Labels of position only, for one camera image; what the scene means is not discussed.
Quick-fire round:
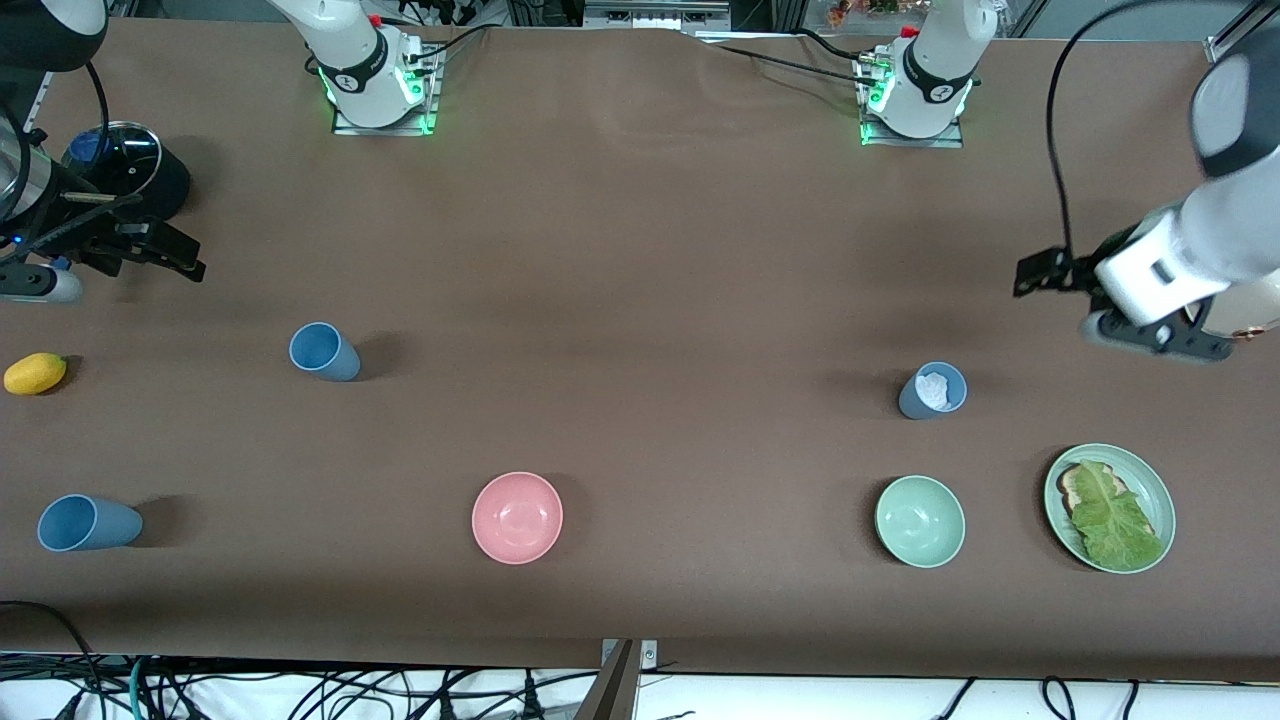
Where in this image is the blue cup holding white paper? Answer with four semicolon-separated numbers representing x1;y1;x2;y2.
898;361;969;421

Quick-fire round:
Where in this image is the yellow lemon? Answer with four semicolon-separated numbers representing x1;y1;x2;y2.
3;352;68;396

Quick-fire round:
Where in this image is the toasted bread slice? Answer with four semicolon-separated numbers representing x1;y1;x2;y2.
1058;462;1131;521

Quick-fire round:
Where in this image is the glass lid with blue knob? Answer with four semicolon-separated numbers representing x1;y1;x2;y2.
70;121;163;196

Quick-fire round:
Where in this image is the mint green ribbed plate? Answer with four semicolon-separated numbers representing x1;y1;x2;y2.
1044;443;1177;575

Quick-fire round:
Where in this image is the black cooking pot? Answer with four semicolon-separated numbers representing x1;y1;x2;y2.
62;120;193;223

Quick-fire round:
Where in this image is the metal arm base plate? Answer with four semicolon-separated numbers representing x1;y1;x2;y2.
332;45;441;137
860;112;966;149

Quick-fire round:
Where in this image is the colourful toy food pile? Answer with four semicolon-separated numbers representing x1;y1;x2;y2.
825;0;906;26

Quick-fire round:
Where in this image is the dark grey pole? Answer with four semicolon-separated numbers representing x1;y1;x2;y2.
572;640;641;720

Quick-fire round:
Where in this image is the white plate at right edge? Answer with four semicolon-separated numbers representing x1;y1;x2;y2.
1195;278;1280;342

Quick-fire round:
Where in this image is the pink bowl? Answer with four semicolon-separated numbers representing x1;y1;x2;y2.
471;472;564;566

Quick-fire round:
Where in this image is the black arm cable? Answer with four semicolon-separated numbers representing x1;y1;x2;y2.
85;60;113;136
1045;0;1261;266

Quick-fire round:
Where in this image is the black base cable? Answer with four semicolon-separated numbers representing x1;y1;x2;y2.
405;22;501;63
700;38;873;79

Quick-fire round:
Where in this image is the green lettuce leaf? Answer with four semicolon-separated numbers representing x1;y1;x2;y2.
1070;460;1166;569

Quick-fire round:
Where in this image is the mint green bowl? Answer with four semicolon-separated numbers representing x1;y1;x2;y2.
875;475;967;569

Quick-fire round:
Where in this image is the aluminium frame beam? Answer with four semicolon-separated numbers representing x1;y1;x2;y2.
583;0;733;33

